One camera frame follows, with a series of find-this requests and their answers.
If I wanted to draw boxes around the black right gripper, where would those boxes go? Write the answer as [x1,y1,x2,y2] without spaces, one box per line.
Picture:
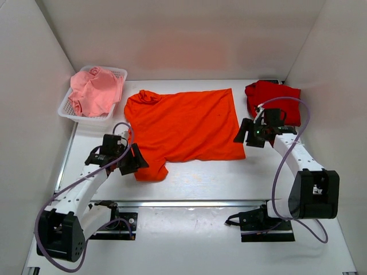
[233,119,268,148]

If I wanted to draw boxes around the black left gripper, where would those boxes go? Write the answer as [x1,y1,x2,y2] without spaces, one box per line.
[115,142,150,175]

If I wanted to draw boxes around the orange t shirt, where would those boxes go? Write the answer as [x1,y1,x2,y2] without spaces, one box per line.
[124,88,245,182]

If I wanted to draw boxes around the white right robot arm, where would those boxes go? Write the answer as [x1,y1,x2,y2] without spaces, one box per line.
[233,108,339,230]

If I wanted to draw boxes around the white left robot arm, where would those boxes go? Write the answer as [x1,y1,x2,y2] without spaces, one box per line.
[35,134,149,262]

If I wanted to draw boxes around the red folded t shirt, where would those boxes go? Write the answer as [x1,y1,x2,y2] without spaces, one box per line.
[245,80,301,127]

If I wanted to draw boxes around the pink t shirt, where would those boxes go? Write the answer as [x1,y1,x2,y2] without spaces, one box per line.
[68,66,123,117]

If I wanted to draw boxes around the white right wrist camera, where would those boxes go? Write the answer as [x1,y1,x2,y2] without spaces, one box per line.
[255,104,264,121]

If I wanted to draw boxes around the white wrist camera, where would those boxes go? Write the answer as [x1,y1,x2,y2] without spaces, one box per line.
[255,104,264,121]
[121,130,130,140]

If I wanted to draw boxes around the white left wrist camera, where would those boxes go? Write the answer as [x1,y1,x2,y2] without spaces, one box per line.
[121,130,130,140]

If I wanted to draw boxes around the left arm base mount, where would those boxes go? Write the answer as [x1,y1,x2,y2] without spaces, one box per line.
[88,201,138,241]

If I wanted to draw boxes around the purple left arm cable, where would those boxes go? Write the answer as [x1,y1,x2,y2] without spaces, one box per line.
[34,122,135,272]

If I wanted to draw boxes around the aluminium table rail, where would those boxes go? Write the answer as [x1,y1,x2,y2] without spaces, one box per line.
[91,200,267,208]

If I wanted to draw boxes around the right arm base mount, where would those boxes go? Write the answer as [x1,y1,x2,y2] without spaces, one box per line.
[224,205,295,242]

